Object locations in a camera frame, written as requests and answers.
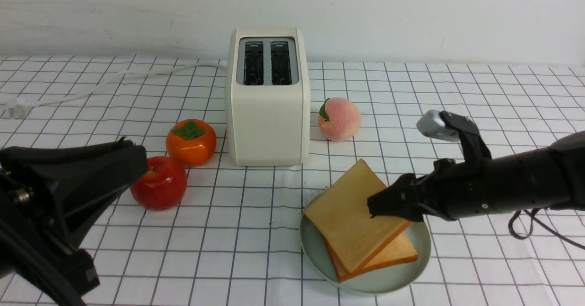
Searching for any white grid tablecloth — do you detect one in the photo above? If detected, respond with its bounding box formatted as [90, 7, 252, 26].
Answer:
[0, 60, 585, 306]

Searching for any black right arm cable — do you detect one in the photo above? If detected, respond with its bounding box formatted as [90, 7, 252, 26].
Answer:
[507, 208, 585, 251]

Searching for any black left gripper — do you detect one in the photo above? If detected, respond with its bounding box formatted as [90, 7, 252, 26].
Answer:
[0, 137, 148, 297]

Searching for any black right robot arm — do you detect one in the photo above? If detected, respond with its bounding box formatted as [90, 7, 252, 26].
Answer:
[367, 132, 585, 222]

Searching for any orange persimmon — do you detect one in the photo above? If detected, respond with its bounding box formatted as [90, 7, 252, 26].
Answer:
[165, 119, 217, 167]

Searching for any light green plate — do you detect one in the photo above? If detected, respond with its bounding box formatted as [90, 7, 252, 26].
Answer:
[299, 215, 432, 295]

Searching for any pink peach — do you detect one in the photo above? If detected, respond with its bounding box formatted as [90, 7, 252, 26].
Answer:
[317, 97, 362, 142]

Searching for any white power cable with plug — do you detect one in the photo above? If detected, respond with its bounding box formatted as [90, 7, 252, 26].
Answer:
[1, 63, 228, 118]

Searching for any toast slice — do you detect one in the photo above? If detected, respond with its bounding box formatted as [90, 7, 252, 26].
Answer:
[325, 231, 418, 282]
[303, 159, 412, 272]

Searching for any white two-slot toaster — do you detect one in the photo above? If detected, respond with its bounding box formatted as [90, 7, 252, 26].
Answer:
[224, 28, 311, 167]

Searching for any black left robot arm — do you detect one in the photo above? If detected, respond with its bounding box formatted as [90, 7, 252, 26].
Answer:
[0, 137, 148, 306]

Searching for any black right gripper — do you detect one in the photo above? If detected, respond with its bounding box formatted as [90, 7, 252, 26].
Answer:
[367, 158, 495, 222]

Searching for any red apple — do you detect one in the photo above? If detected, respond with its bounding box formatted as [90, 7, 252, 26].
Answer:
[130, 156, 187, 211]

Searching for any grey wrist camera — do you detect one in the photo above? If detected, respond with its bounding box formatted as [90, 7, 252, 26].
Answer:
[416, 110, 459, 143]

